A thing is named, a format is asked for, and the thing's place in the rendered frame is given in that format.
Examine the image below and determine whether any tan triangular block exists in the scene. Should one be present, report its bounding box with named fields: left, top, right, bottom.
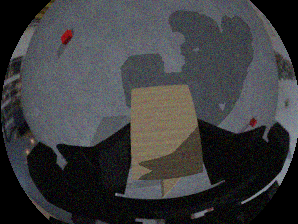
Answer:
left=130, top=84, right=204, bottom=180
left=161, top=177, right=181, bottom=198

